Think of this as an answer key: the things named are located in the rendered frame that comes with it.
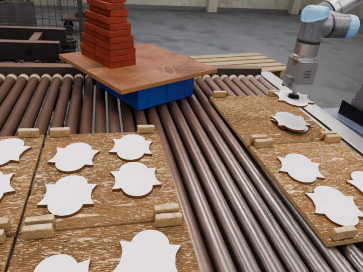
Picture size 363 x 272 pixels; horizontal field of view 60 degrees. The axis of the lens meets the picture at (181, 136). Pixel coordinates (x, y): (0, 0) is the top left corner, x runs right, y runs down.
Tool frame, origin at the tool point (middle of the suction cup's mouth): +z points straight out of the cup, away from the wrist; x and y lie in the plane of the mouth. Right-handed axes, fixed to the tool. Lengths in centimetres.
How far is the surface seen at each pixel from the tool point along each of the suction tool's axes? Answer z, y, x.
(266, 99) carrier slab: 10.1, -24.8, 4.6
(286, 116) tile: 7.6, -2.0, 0.6
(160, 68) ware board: 0, -36, -41
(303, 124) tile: 7.6, 4.9, 3.8
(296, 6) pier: 78, -981, 637
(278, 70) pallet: 92, -314, 194
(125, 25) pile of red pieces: -17, -39, -56
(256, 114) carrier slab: 10.1, -9.8, -7.5
